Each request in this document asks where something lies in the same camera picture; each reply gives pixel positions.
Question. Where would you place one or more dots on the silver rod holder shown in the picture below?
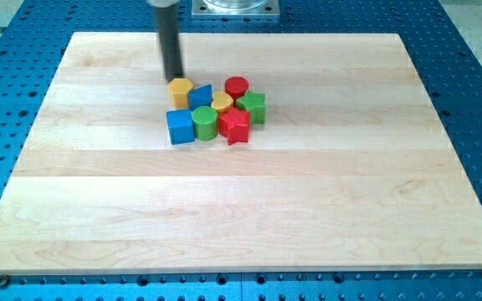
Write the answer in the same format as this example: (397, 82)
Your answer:
(163, 3)

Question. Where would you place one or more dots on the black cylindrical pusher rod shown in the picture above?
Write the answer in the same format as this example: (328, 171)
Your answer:
(168, 32)

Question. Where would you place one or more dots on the yellow hexagon block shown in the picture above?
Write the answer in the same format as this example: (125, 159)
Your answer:
(178, 90)

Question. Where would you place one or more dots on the blue triangle block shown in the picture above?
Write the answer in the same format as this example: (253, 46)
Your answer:
(201, 96)

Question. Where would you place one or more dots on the red cylinder block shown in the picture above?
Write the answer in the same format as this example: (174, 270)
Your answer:
(236, 86)

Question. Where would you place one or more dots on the yellow heart block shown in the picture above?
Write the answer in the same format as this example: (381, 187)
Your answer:
(221, 102)

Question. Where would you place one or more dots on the green cylinder block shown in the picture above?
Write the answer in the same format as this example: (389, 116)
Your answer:
(205, 125)

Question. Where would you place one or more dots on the blue cube block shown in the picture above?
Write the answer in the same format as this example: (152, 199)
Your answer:
(180, 126)

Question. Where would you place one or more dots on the green star block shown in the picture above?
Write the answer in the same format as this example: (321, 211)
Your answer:
(255, 104)

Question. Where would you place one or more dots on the red star block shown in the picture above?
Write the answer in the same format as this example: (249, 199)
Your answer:
(234, 125)

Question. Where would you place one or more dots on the blue perforated metal table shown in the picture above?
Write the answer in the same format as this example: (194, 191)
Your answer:
(35, 34)

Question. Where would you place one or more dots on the light wooden board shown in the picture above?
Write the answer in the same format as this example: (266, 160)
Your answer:
(352, 170)

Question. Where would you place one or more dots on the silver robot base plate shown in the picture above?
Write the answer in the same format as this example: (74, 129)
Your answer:
(235, 8)

